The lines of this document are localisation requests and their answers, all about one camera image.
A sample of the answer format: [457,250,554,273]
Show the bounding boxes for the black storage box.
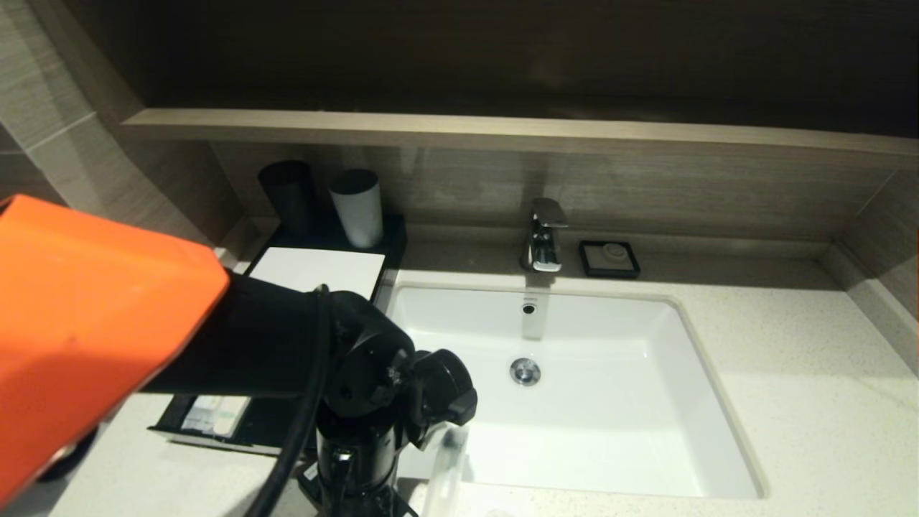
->
[237,214,409,306]

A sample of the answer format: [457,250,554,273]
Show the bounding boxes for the toothbrush packet dark bristles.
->
[424,424,471,517]

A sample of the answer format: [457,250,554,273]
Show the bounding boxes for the white cup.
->
[329,169,385,249]

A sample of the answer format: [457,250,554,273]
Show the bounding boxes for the white sink basin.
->
[386,284,766,500]

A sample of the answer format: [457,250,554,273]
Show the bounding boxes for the black cup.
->
[258,160,319,234]

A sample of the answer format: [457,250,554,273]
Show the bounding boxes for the chrome faucet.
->
[521,198,569,274]

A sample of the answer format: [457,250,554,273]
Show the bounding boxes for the black square soap dish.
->
[578,240,641,280]

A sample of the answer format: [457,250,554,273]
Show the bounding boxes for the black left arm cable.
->
[244,285,333,517]

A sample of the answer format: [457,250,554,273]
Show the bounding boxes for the wooden wall shelf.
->
[122,108,919,159]

